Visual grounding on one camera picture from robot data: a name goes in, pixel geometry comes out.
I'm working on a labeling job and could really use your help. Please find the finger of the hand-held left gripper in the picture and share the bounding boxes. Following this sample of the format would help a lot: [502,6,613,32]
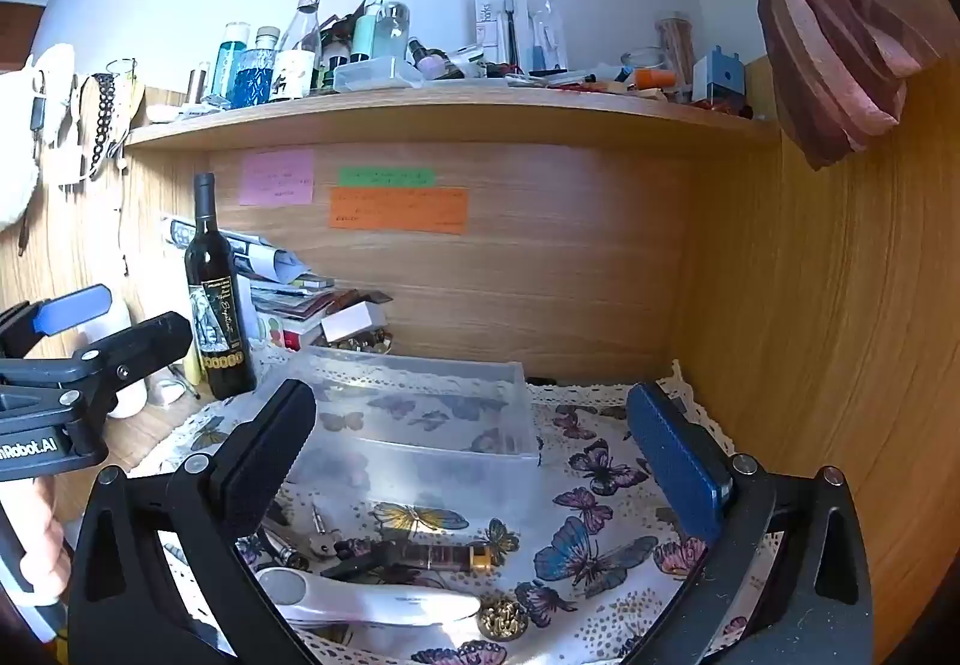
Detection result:
[0,311,194,412]
[0,284,113,358]

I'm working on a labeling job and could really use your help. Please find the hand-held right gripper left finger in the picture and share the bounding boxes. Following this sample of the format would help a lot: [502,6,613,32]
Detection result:
[67,378,317,665]

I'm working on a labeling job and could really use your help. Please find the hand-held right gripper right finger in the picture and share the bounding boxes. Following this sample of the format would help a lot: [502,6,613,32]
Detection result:
[626,381,875,665]

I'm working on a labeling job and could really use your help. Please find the clear plastic container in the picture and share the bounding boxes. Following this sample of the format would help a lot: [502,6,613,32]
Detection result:
[281,344,542,505]

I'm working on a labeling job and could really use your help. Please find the white bottle opener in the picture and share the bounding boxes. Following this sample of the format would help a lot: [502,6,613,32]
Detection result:
[255,566,481,628]

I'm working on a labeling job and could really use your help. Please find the person's left hand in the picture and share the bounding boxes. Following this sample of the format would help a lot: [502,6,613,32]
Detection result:
[0,472,74,607]

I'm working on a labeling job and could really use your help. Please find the white cylinder cup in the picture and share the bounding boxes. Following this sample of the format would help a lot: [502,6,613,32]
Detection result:
[82,301,149,420]

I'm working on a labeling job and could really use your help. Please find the dark wine bottle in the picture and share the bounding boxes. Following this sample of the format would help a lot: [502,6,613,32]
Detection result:
[184,173,260,401]

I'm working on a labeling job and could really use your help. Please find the silver metal pen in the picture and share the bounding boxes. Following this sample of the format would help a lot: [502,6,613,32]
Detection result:
[259,519,312,572]

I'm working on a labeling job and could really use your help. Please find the butterfly print tablecloth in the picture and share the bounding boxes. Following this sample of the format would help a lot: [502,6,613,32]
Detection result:
[135,357,788,665]

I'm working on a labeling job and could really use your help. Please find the rolled magazine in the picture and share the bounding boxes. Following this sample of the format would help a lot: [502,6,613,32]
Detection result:
[161,215,310,285]

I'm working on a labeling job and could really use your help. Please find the stack of books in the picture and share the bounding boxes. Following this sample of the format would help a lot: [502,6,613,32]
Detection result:
[251,273,392,352]

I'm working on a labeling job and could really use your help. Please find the bowl of beads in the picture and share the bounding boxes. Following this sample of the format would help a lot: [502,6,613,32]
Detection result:
[322,327,395,355]

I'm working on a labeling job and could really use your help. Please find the small white box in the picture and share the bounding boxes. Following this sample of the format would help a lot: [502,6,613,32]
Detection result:
[322,301,387,343]

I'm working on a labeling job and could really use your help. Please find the white fluffy cloth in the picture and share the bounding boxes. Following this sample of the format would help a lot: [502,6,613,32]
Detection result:
[0,44,76,231]

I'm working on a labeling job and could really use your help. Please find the brown gold tube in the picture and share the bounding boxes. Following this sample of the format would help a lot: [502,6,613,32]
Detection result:
[390,539,492,572]

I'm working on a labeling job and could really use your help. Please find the pink sticky note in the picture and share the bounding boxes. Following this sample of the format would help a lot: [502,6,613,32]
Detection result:
[240,149,314,207]

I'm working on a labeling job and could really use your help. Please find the gold round grinder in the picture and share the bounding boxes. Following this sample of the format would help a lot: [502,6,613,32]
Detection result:
[478,597,530,640]

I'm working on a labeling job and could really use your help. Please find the orange sticky note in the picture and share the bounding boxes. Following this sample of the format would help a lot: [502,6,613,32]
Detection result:
[328,187,469,235]

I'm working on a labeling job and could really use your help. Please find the blue patterned glass bottle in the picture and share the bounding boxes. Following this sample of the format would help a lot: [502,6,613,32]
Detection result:
[232,27,282,109]

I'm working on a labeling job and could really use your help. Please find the green sticky note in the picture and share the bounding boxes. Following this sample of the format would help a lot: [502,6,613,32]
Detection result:
[339,167,436,187]

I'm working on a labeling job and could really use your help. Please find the teal tall bottle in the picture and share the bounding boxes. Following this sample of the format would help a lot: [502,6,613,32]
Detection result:
[214,22,251,100]

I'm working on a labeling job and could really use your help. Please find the clear bottle with white label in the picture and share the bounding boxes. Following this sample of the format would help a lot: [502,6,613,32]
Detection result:
[270,0,325,103]

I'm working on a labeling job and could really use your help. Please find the clear plastic lidded box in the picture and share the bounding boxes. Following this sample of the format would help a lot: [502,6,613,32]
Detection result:
[332,56,421,94]

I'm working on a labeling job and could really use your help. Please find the wooden shelf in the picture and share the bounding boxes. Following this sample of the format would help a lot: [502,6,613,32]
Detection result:
[124,81,785,152]

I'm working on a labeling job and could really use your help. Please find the green pump bottle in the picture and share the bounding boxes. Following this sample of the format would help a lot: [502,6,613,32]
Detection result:
[352,0,391,66]

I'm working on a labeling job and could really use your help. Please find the blue box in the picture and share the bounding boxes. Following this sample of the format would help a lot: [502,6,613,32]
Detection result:
[694,46,747,107]

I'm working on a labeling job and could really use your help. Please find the clear glass bottle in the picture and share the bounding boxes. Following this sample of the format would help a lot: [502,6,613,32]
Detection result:
[379,1,412,62]

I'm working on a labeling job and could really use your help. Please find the glass jar of sticks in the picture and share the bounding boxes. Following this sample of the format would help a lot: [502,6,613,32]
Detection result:
[656,16,695,85]

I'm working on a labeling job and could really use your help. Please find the brown striped curtain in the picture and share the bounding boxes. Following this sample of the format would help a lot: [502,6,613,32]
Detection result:
[641,0,960,171]

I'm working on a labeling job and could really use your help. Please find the packaged toothbrush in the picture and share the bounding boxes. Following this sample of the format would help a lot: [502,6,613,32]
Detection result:
[474,0,571,73]

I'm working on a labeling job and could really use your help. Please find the black chain belt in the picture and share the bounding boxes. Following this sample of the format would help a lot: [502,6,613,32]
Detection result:
[79,72,117,182]

